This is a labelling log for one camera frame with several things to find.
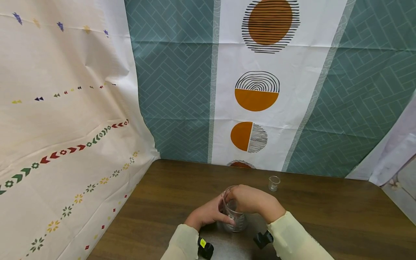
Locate person's right forearm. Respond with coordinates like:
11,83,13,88
266,211,335,260

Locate person's right hand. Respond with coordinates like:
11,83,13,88
224,185,287,225

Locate person's left forearm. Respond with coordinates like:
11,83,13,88
160,224,200,260

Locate large clear glass beaker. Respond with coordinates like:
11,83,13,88
221,185,248,233

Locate small clear glass beaker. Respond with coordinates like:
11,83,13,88
268,175,281,192

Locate person's left hand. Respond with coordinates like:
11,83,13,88
184,194,235,232

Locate black wrist band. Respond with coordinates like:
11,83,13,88
253,230,274,250
197,237,215,260

